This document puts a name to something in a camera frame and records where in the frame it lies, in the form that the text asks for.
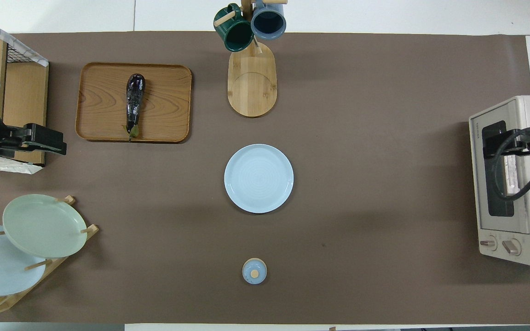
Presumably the glass oven door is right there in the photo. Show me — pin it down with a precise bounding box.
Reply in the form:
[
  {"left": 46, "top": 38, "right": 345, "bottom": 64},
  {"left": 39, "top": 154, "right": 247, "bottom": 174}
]
[{"left": 469, "top": 103, "right": 530, "bottom": 234}]

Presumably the dark purple eggplant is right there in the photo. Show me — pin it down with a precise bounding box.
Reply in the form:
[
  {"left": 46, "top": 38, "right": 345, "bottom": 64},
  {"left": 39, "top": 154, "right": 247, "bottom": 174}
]
[{"left": 124, "top": 73, "right": 146, "bottom": 141}]

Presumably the wooden two-tier shelf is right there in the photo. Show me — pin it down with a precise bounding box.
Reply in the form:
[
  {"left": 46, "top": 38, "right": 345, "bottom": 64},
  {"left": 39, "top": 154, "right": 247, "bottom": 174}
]
[{"left": 0, "top": 11, "right": 50, "bottom": 175}]

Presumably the rectangular wooden tray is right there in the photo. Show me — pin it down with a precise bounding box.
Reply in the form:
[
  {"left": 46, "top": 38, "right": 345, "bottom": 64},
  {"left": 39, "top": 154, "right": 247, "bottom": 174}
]
[{"left": 75, "top": 62, "right": 193, "bottom": 143}]

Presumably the pale green plate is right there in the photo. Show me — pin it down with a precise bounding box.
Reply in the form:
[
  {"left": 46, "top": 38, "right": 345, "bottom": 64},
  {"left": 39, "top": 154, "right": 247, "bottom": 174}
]
[{"left": 2, "top": 194, "right": 88, "bottom": 258}]

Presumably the wooden plate rack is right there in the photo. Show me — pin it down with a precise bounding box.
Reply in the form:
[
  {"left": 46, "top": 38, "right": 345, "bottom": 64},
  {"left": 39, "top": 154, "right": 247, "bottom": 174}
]
[{"left": 0, "top": 195, "right": 99, "bottom": 316}]

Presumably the brown table mat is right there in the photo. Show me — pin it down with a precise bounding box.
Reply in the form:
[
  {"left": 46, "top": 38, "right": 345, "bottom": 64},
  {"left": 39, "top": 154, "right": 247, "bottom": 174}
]
[{"left": 0, "top": 31, "right": 530, "bottom": 325}]

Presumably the wooden mug tree stand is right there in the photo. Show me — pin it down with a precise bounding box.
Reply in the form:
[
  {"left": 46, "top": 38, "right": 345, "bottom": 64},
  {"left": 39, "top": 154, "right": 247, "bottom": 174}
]
[{"left": 213, "top": 0, "right": 288, "bottom": 118}]

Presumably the dark green mug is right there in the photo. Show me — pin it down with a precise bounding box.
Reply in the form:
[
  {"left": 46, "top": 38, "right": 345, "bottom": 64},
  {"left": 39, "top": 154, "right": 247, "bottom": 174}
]
[{"left": 213, "top": 3, "right": 255, "bottom": 52}]

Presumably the small blue lid wooden knob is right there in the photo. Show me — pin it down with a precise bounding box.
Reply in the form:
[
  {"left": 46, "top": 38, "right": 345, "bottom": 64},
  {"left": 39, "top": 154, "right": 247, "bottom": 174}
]
[{"left": 242, "top": 258, "right": 268, "bottom": 285}]

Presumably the blue mug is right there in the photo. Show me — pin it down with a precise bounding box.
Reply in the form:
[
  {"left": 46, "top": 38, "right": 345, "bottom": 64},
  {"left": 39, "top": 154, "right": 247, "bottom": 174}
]
[{"left": 250, "top": 0, "right": 287, "bottom": 40}]

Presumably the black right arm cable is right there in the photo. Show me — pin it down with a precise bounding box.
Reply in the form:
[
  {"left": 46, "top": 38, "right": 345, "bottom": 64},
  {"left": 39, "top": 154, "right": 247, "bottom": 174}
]
[{"left": 493, "top": 126, "right": 530, "bottom": 201}]

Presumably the black wire mesh panel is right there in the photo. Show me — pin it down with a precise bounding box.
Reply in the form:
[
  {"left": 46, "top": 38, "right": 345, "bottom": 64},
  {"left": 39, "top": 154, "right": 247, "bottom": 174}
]
[{"left": 0, "top": 20, "right": 47, "bottom": 65}]

